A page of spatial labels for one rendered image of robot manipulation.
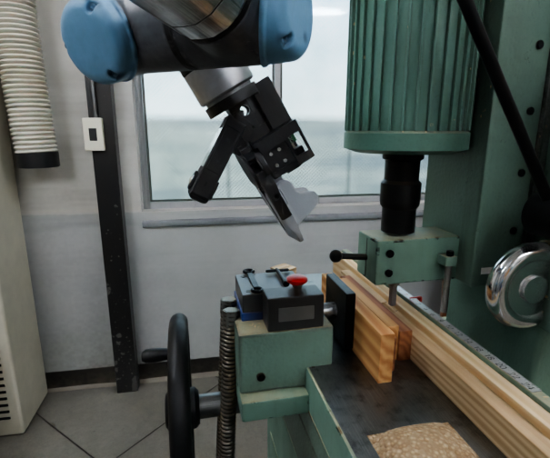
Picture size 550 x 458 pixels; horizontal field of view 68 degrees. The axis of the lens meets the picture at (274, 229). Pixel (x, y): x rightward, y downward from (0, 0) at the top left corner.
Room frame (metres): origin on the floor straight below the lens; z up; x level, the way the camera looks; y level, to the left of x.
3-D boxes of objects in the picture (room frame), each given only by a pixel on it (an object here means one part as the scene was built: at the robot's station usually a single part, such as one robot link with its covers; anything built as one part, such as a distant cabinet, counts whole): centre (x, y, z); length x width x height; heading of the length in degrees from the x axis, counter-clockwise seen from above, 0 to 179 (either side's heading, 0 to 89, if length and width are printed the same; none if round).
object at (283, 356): (0.58, 0.00, 0.92); 0.15 x 0.13 x 0.09; 12
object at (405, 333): (0.65, -0.16, 0.92); 0.23 x 0.02 x 0.05; 12
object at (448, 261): (0.59, -0.26, 1.00); 0.02 x 0.02 x 0.10; 12
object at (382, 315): (0.63, -0.15, 0.93); 0.20 x 0.02 x 0.06; 12
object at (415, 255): (0.62, -0.21, 1.03); 0.14 x 0.07 x 0.09; 102
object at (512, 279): (0.53, -0.34, 1.02); 0.12 x 0.03 x 0.12; 102
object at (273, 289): (0.57, 0.00, 0.99); 0.13 x 0.11 x 0.06; 12
